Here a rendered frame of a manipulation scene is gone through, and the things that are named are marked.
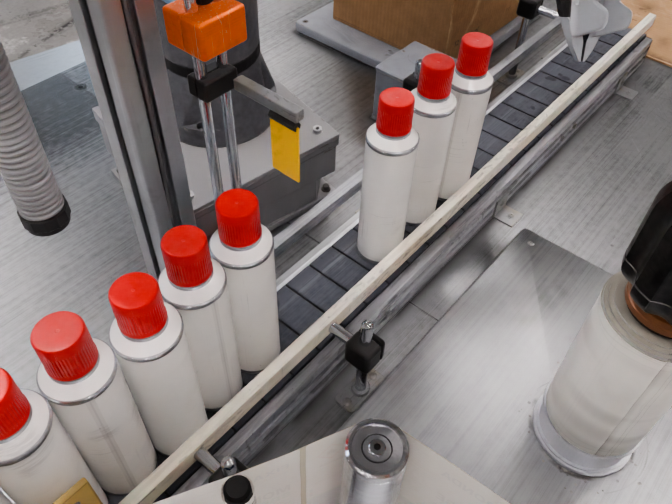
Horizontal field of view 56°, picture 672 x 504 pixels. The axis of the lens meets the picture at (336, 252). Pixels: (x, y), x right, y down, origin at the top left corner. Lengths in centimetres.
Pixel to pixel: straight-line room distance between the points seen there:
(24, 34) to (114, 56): 261
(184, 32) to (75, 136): 55
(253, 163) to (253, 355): 25
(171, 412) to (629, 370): 34
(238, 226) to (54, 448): 19
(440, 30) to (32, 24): 237
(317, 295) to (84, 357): 31
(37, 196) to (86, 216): 40
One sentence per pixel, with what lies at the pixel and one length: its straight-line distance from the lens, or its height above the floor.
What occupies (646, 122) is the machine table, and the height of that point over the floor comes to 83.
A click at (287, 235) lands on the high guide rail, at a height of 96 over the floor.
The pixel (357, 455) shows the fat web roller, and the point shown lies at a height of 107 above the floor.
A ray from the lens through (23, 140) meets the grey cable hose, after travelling 46.
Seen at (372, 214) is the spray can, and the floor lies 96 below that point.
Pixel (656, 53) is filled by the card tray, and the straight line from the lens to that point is 131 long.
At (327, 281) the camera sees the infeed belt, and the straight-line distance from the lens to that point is 69.
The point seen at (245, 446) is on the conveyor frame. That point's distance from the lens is 61.
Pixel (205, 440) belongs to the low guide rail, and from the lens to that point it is 56.
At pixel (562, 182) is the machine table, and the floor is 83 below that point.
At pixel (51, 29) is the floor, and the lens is 312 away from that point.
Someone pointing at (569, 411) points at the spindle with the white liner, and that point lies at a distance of 57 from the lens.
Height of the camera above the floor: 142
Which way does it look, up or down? 48 degrees down
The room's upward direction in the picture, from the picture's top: 3 degrees clockwise
